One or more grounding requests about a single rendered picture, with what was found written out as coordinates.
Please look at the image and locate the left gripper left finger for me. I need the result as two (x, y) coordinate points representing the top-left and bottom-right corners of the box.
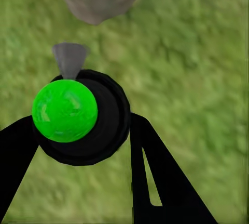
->
(0, 115), (39, 224)

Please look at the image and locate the pesticide atomizer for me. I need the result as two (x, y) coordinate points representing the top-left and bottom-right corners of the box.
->
(32, 42), (132, 166)

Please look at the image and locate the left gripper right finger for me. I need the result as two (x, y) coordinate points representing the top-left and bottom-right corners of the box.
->
(127, 112), (218, 224)

